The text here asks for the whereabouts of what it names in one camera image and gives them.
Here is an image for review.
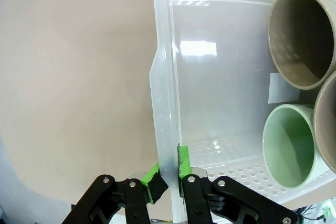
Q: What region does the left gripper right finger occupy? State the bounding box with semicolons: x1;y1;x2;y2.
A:
177;144;302;224

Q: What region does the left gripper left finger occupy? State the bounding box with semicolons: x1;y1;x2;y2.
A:
61;162;169;224

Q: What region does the light green cup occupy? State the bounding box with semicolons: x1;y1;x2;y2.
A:
261;104;330;188

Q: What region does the white perforated plastic basket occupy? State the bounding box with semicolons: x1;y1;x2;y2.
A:
149;0;336;223

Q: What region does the grey beige cup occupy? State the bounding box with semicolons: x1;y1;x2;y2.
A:
313;71;336;174

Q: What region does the khaki beige cup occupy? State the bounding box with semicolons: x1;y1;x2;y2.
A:
267;0;336;90

